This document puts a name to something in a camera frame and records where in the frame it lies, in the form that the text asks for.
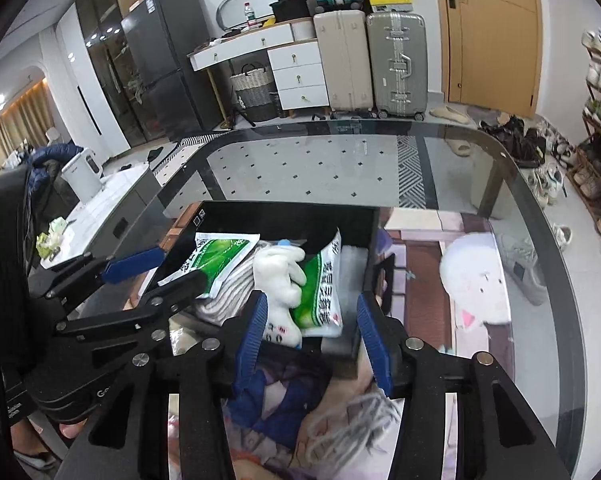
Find wooden door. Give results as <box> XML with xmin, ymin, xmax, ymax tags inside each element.
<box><xmin>432</xmin><ymin>0</ymin><xmax>541</xmax><ymax>120</ymax></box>

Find shoe rack with shoes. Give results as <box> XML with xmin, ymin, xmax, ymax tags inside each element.
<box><xmin>573</xmin><ymin>27</ymin><xmax>601</xmax><ymax>256</ymax></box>

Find white plush toy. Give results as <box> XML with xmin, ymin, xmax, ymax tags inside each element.
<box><xmin>253</xmin><ymin>240</ymin><xmax>306</xmax><ymax>348</ymax></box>

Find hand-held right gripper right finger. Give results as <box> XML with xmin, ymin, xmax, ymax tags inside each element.
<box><xmin>357</xmin><ymin>292</ymin><xmax>574</xmax><ymax>480</ymax></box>

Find tall glass door cabinet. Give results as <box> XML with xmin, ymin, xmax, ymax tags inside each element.
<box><xmin>75</xmin><ymin>0</ymin><xmax>154</xmax><ymax>148</ymax></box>

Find woven laundry basket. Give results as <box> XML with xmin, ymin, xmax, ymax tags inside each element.
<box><xmin>229</xmin><ymin>62</ymin><xmax>276</xmax><ymax>122</ymax></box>

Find silver suitcase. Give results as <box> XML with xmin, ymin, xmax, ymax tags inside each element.
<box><xmin>365</xmin><ymin>11</ymin><xmax>429</xmax><ymax>122</ymax></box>

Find grey marble side table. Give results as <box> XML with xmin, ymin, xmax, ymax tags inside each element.
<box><xmin>40</xmin><ymin>162</ymin><xmax>164</xmax><ymax>271</ymax></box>

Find grey white sneaker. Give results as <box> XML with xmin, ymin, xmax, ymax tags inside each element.
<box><xmin>495</xmin><ymin>232</ymin><xmax>549</xmax><ymax>306</ymax></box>

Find beige curtain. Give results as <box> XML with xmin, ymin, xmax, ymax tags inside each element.
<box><xmin>0</xmin><ymin>80</ymin><xmax>56</xmax><ymax>176</ymax></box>

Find green white flower bunch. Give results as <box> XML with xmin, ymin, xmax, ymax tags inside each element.
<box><xmin>36</xmin><ymin>217</ymin><xmax>68</xmax><ymax>261</ymax></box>

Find black cardboard box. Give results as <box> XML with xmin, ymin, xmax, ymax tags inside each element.
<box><xmin>155</xmin><ymin>200</ymin><xmax>396</xmax><ymax>361</ymax></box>

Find beige slippers pair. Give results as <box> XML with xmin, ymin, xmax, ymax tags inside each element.
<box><xmin>429</xmin><ymin>105</ymin><xmax>474</xmax><ymax>158</ymax></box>

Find yellow black shoe box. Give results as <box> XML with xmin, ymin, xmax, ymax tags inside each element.
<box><xmin>365</xmin><ymin>0</ymin><xmax>414</xmax><ymax>13</ymax></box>

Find dark grey refrigerator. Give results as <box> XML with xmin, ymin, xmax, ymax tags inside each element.
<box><xmin>121</xmin><ymin>0</ymin><xmax>220</xmax><ymax>143</ymax></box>

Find black white striped rug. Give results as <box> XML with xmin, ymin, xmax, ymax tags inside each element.
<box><xmin>397</xmin><ymin>135</ymin><xmax>429</xmax><ymax>208</ymax></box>

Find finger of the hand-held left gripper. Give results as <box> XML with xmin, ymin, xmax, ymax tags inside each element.
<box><xmin>28</xmin><ymin>246</ymin><xmax>166</xmax><ymax>306</ymax></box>
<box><xmin>55</xmin><ymin>269</ymin><xmax>208</xmax><ymax>342</ymax></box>

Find printed desk mat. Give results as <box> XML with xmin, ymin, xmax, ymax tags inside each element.
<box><xmin>130</xmin><ymin>205</ymin><xmax>516</xmax><ymax>480</ymax></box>

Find beige suitcase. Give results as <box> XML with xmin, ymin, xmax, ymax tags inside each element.
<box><xmin>313</xmin><ymin>9</ymin><xmax>374</xmax><ymax>120</ymax></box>

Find dark blue jacket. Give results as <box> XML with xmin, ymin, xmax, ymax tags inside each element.
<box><xmin>20</xmin><ymin>142</ymin><xmax>84</xmax><ymax>181</ymax></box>

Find oval metal frame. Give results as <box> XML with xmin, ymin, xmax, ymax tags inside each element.
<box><xmin>216</xmin><ymin>0</ymin><xmax>281</xmax><ymax>31</ymax></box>

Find green white packet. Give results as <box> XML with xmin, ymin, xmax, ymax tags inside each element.
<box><xmin>158</xmin><ymin>232</ymin><xmax>261</xmax><ymax>298</ymax></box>
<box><xmin>288</xmin><ymin>230</ymin><xmax>344</xmax><ymax>338</ymax></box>

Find wooden shoe rack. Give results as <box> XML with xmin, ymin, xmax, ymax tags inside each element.
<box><xmin>565</xmin><ymin>27</ymin><xmax>601</xmax><ymax>261</ymax></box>

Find scattered loose shoes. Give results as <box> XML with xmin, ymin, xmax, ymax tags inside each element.
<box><xmin>481</xmin><ymin>115</ymin><xmax>569</xmax><ymax>206</ymax></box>

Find black storage box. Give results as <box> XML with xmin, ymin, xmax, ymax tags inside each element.
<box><xmin>270</xmin><ymin>0</ymin><xmax>311</xmax><ymax>23</ymax></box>

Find white desk with drawers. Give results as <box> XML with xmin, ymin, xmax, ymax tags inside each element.
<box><xmin>188</xmin><ymin>17</ymin><xmax>330</xmax><ymax>111</ymax></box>

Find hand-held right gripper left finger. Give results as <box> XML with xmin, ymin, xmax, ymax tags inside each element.
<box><xmin>55</xmin><ymin>292</ymin><xmax>270</xmax><ymax>480</ymax></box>

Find person's left hand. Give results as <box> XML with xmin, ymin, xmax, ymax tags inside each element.
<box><xmin>58</xmin><ymin>421</ymin><xmax>88</xmax><ymax>442</ymax></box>

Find white electric kettle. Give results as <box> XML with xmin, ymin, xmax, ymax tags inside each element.
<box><xmin>60</xmin><ymin>147</ymin><xmax>104</xmax><ymax>203</ymax></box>

